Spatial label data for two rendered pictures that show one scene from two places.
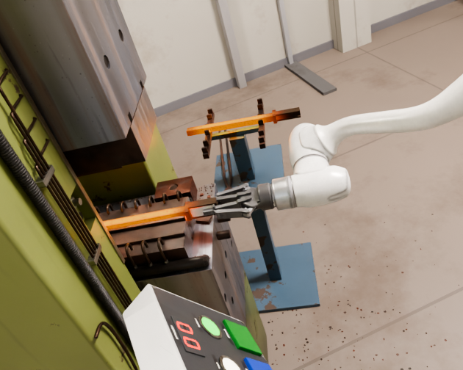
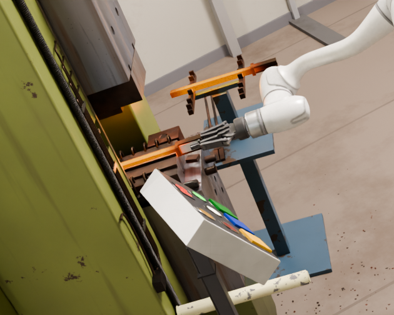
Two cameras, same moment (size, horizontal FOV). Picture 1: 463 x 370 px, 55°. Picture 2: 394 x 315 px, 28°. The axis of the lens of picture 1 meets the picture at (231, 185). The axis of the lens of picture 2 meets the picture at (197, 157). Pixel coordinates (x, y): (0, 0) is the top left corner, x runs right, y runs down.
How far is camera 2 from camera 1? 1.41 m
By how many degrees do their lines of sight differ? 7
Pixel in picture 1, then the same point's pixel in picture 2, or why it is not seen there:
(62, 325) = (98, 209)
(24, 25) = (65, 12)
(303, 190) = (269, 117)
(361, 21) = not seen: outside the picture
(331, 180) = (291, 105)
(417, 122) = (346, 50)
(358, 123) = (309, 59)
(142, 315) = (153, 185)
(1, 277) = (63, 169)
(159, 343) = (166, 192)
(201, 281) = not seen: hidden behind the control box
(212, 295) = not seen: hidden behind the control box
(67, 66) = (90, 35)
